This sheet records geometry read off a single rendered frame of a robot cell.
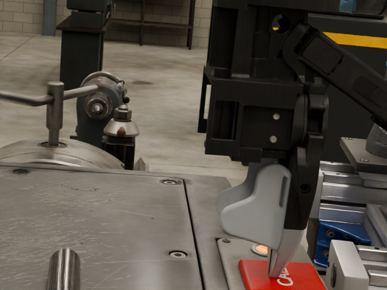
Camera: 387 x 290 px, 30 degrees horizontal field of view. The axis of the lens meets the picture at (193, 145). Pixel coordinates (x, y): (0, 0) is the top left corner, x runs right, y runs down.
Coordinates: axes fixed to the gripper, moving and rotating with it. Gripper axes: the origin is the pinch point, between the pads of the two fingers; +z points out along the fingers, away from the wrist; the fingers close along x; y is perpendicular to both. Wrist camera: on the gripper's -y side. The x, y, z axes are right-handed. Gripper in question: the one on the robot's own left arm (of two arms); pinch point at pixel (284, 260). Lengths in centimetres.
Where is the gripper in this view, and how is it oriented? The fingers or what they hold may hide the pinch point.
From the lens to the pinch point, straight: 55.6
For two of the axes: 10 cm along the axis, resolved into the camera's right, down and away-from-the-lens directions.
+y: -9.9, -0.8, -0.9
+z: -0.9, 9.7, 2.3
